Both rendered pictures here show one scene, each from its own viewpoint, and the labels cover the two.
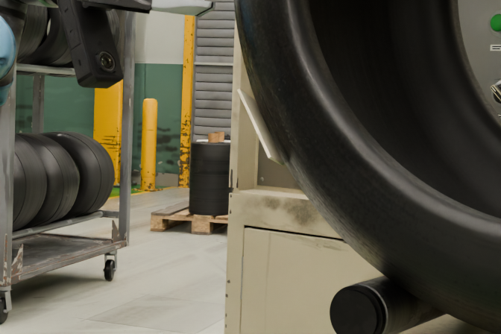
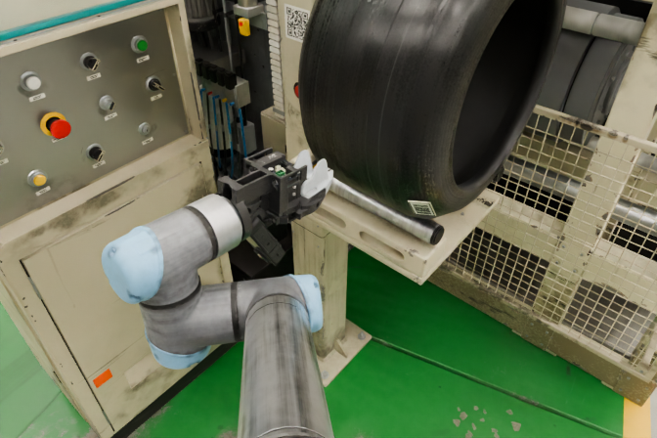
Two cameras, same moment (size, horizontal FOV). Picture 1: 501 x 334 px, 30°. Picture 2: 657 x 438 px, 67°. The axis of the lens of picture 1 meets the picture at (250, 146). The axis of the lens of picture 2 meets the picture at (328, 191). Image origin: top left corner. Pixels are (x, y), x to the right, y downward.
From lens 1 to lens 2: 1.21 m
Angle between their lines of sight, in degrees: 84
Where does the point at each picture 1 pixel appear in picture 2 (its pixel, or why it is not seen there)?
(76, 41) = (273, 246)
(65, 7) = (261, 235)
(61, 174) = not seen: outside the picture
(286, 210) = (53, 228)
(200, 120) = not seen: outside the picture
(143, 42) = not seen: outside the picture
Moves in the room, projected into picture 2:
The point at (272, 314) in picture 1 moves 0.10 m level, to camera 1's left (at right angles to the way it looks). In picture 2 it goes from (71, 286) to (50, 321)
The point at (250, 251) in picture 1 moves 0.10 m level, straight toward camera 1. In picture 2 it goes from (35, 270) to (79, 273)
